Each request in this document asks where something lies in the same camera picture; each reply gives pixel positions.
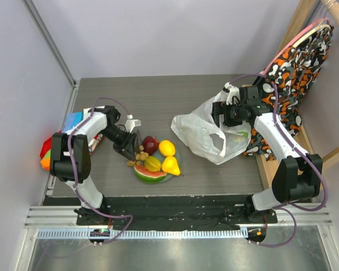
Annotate brown fake longan bunch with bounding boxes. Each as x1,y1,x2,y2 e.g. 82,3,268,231
127,145,149,167

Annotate yellow fake lemon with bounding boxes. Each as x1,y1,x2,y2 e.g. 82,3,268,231
158,139,176,157

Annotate pink clothes hanger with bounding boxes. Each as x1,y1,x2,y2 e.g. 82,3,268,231
260,17,329,75

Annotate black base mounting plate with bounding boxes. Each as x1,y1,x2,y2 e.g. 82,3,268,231
75,195,277,231

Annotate cream clothes hanger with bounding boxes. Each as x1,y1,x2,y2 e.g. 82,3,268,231
293,24,331,48

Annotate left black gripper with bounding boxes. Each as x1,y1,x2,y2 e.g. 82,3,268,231
99,126,136,161

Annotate white slotted cable duct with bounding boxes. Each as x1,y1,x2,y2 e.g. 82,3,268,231
37,228,248,240

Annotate yellow fake fruit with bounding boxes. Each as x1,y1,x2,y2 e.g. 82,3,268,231
161,156,181,176

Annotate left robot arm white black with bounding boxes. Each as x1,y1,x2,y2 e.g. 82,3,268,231
50,106,141,225

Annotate colourful rainbow cartoon cloth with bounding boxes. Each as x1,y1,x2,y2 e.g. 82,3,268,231
39,106,106,170

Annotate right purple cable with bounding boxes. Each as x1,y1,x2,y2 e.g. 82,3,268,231
228,73,328,248

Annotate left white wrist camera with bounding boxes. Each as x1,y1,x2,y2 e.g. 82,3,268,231
124,115,141,133

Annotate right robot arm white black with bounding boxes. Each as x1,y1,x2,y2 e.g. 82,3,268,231
211,83,323,223

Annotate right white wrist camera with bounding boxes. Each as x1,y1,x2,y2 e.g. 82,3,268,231
223,82,240,105

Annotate wooden clothes rack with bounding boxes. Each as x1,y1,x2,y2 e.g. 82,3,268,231
240,0,339,193

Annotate white plastic bag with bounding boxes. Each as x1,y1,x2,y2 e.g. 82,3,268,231
171,91,251,165

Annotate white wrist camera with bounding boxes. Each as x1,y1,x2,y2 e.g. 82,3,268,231
124,115,141,133
223,82,240,105

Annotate yellow fake starfruit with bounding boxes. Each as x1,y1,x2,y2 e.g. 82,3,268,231
144,156,162,172

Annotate orange black patterned garment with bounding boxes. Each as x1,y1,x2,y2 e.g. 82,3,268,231
242,25,333,161

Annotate red fake apple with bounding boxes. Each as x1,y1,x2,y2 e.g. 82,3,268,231
142,136,159,156

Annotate fake watermelon slice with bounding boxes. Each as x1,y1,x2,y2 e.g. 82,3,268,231
133,165,167,184

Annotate grey-blue round plate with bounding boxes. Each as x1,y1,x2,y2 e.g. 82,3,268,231
133,137,183,184

